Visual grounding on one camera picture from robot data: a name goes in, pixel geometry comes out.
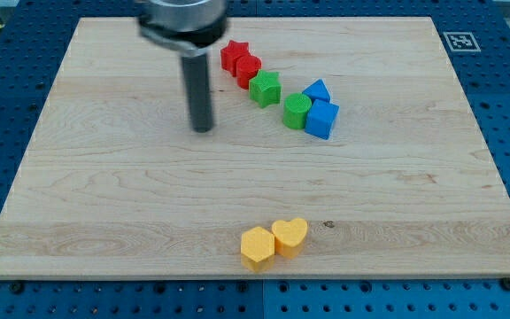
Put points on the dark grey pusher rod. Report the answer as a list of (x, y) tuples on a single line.
[(196, 78)]

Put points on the red star block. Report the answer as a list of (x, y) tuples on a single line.
[(231, 53)]

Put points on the green star block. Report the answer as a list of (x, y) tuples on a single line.
[(265, 88)]

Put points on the red cylinder block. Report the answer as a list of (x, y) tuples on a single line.
[(246, 68)]

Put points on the green cylinder block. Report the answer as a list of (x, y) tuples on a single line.
[(295, 110)]

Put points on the yellow heart block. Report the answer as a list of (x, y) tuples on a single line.
[(289, 236)]

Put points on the blue cube block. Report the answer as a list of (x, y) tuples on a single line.
[(321, 118)]

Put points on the yellow hexagon block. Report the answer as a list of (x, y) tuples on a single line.
[(257, 249)]

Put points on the silver cylindrical robot end effector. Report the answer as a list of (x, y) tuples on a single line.
[(188, 27)]

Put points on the blue triangle block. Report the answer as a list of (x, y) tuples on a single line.
[(317, 91)]

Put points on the light wooden board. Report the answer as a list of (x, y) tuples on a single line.
[(114, 184)]

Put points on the white fiducial marker tag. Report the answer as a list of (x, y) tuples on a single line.
[(461, 41)]

